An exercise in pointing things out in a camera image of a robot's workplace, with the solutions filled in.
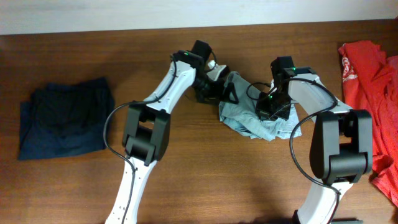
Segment light blue t-shirt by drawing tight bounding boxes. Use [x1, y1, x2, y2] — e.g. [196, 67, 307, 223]
[218, 71, 299, 141]

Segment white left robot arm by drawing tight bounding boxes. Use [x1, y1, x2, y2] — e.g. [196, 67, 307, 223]
[105, 40, 239, 224]

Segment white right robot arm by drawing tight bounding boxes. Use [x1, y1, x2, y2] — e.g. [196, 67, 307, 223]
[256, 56, 373, 224]

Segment red t-shirt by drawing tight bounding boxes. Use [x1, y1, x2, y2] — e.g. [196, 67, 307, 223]
[338, 40, 397, 205]

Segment folded dark navy garment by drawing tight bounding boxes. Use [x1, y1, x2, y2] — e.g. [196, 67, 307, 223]
[18, 78, 115, 161]

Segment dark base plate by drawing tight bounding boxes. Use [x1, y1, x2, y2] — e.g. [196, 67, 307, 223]
[331, 219, 364, 224]

